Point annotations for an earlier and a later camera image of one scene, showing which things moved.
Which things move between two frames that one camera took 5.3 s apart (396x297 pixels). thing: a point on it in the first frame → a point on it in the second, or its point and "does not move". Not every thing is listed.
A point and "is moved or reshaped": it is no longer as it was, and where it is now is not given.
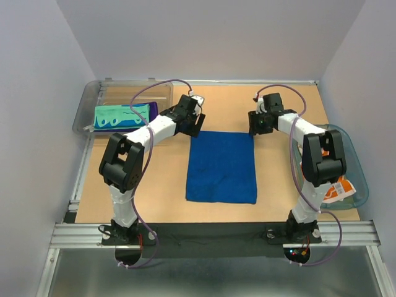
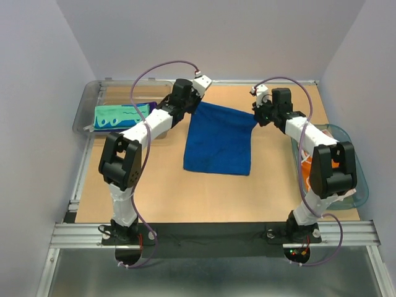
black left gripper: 195,129 → 197,99
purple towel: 153,116 does not move
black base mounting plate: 210,239 does not move
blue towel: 221,167 is moved or reshaped
